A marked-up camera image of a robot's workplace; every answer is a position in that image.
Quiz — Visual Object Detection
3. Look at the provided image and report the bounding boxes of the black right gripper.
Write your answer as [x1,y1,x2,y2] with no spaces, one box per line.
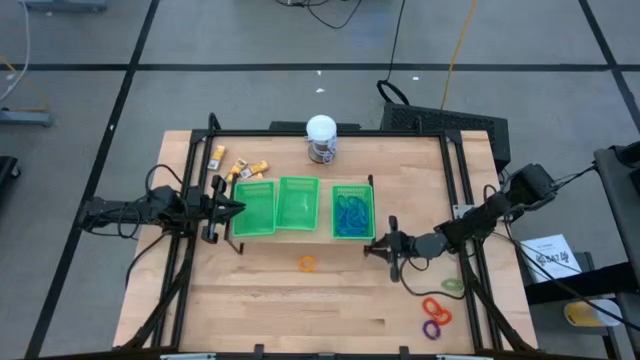
[363,214,451,284]

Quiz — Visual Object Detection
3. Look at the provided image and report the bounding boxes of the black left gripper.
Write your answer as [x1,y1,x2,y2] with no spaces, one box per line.
[188,173,248,245]

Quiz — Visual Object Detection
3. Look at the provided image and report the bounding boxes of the green slotted plastic basket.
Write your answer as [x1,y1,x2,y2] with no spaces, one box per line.
[274,175,321,232]
[231,180,278,238]
[331,183,377,241]

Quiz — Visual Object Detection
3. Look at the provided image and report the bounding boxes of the teal rubber band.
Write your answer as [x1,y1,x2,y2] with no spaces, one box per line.
[337,197,359,221]

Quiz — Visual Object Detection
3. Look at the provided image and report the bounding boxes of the wooden shelf riser black legs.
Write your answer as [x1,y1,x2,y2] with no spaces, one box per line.
[223,173,377,256]

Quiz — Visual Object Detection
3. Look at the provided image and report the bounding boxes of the yellow staple box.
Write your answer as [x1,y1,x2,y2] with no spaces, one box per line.
[240,159,271,180]
[207,144,227,172]

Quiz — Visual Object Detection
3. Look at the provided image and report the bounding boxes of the black flat device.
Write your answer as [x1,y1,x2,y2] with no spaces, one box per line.
[268,120,362,133]

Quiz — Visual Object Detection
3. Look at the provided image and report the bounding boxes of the white-lidded jar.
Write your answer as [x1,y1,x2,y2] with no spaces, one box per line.
[304,113,340,166]

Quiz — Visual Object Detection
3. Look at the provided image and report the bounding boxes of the black perforated computer case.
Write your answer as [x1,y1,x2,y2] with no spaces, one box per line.
[378,101,512,175]

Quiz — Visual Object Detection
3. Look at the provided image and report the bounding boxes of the white printed paper sheet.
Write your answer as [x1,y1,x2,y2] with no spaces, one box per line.
[518,233,585,285]

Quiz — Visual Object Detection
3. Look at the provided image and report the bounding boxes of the black shelf beam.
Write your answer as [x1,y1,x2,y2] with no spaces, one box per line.
[523,261,640,307]

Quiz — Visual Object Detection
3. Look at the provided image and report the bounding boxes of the yellow and white container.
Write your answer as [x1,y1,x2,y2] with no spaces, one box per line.
[563,298,625,330]

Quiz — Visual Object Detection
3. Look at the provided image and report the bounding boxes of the grey metal bar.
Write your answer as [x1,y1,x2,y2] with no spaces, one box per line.
[22,0,110,15]
[0,107,55,127]

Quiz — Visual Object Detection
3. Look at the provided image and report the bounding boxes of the black equipment piece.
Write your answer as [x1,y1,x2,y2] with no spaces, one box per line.
[0,154,22,197]

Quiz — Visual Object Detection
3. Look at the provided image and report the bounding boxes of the black cart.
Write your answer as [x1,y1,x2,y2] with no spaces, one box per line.
[592,141,640,301]

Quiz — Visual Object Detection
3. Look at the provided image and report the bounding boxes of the black metal table frame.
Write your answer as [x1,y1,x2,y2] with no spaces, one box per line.
[115,112,540,357]

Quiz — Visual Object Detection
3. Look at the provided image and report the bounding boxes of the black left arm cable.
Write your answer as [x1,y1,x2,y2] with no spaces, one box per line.
[144,163,186,196]

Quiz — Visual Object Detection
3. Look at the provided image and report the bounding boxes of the purple coil ring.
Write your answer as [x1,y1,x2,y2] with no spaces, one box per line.
[421,319,443,342]

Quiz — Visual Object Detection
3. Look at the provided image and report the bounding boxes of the black loose cable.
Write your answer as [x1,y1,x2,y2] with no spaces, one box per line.
[124,230,169,289]

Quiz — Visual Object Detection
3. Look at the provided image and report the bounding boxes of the yellow floor cable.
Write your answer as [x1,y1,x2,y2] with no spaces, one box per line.
[438,0,480,110]

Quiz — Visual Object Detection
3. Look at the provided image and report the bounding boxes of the black looped floor cable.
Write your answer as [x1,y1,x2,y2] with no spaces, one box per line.
[374,0,412,107]

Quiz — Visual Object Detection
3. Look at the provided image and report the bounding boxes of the black curved floor cable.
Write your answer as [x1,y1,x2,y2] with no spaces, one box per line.
[276,0,365,31]

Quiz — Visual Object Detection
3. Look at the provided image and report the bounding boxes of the thin black cable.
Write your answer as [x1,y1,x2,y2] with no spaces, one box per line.
[504,232,640,334]
[552,163,599,189]

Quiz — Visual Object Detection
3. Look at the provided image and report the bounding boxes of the white floor cable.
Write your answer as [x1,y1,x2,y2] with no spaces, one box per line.
[0,0,32,104]

